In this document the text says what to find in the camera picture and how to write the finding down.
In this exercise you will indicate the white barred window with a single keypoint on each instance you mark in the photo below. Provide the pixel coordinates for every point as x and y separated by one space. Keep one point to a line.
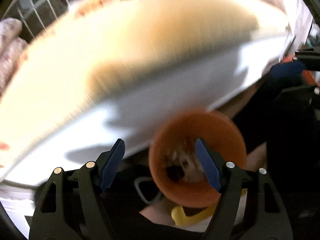
45 0

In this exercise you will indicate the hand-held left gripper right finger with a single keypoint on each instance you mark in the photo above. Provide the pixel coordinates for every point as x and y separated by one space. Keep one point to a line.
210 167

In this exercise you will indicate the yellow plastic object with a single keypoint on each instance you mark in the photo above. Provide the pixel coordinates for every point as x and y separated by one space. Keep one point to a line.
185 215

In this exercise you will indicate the orange plastic bin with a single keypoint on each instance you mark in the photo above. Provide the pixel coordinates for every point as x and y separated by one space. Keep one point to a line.
225 135

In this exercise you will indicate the pink floral folded quilt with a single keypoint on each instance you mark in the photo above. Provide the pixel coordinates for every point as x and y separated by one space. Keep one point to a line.
10 50

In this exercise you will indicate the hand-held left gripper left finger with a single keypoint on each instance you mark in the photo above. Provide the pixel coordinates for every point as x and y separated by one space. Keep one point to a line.
110 167

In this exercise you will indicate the white curtain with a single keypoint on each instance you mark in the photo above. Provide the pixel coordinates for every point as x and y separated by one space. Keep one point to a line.
295 12

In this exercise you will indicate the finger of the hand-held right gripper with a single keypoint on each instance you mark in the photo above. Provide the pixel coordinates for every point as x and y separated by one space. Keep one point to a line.
287 70
300 97

